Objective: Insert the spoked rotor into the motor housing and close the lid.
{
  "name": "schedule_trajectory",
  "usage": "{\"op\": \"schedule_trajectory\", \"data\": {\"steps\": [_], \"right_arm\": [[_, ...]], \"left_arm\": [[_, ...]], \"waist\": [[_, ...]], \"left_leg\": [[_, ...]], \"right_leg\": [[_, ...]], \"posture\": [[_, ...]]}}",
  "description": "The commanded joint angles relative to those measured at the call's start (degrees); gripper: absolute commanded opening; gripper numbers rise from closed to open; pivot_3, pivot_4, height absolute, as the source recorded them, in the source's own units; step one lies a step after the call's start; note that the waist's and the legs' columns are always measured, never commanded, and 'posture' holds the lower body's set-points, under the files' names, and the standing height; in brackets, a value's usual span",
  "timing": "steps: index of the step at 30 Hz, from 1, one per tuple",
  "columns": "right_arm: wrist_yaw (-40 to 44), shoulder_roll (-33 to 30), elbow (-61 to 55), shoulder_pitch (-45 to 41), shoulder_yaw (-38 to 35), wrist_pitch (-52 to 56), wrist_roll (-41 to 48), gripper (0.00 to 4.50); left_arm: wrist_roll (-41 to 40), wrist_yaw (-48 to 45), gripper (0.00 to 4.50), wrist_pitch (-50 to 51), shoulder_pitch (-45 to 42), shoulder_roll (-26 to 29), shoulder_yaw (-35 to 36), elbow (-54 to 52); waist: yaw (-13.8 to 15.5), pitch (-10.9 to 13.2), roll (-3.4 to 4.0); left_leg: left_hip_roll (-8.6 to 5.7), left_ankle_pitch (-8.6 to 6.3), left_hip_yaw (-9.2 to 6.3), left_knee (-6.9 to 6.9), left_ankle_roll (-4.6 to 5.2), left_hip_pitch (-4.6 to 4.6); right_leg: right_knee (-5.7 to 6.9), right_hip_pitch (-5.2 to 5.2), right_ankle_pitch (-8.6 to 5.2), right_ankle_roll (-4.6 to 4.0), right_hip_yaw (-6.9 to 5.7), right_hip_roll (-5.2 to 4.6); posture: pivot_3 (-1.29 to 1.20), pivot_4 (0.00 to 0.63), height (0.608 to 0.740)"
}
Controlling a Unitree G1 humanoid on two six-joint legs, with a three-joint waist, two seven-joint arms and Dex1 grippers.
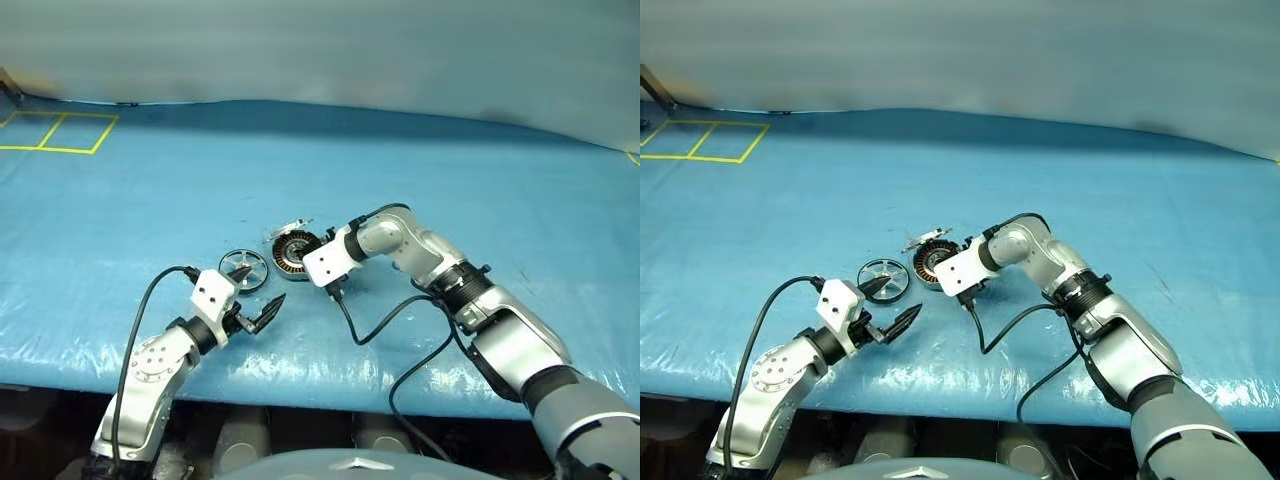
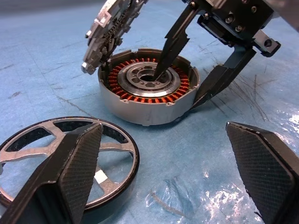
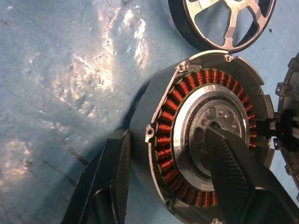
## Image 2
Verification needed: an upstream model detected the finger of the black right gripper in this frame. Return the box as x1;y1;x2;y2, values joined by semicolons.
192;45;257;110
154;3;199;82

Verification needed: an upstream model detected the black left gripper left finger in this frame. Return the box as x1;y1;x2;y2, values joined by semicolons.
0;122;104;224

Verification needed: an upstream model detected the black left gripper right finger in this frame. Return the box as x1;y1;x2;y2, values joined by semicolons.
225;120;299;224

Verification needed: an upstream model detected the silver spoked rotor ring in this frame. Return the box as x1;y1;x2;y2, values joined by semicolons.
0;116;140;213

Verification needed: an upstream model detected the round metal motor rotor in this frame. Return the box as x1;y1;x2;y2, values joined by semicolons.
97;48;201;126

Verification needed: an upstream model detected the round motor stator disc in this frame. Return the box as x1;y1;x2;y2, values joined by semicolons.
81;0;149;75

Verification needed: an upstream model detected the blue plastic table cover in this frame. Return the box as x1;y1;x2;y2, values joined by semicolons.
0;0;299;224

